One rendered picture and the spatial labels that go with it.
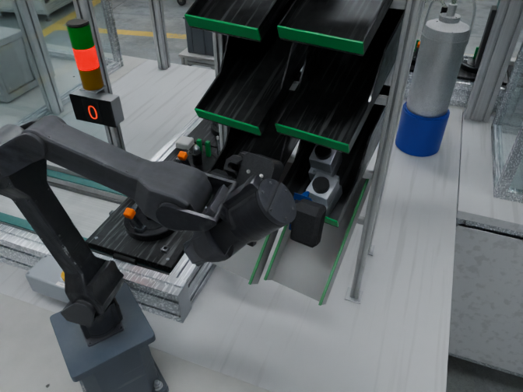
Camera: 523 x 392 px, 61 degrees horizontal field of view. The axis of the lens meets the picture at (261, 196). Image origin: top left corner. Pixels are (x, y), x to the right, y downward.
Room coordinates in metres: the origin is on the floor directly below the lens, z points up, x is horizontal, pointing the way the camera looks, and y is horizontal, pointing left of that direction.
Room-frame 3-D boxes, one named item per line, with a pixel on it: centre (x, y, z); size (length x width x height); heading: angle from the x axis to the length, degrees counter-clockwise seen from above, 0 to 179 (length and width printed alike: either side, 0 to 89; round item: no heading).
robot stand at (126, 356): (0.48, 0.29, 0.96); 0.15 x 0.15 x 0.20; 34
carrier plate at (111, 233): (0.85, 0.28, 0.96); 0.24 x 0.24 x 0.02; 69
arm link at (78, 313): (0.48, 0.28, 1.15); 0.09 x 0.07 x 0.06; 164
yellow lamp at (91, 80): (1.03, 0.41, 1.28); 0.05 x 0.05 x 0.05
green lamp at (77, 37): (1.03, 0.41, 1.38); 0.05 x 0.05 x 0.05
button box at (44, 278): (0.68, 0.43, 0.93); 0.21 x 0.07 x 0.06; 69
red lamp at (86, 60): (1.03, 0.41, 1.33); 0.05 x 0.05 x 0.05
